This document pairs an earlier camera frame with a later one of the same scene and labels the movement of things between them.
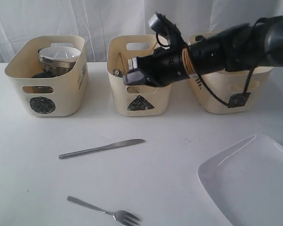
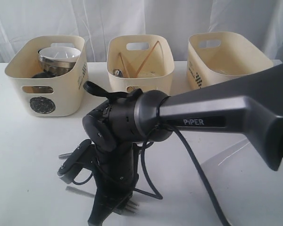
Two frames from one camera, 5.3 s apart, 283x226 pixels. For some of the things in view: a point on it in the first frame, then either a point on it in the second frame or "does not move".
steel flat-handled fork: (122, 217) to (128, 206)
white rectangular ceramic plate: (250, 182) does not move
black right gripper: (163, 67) to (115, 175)
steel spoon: (118, 73) does not move
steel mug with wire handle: (46, 74) does not move
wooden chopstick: (123, 64) does not move
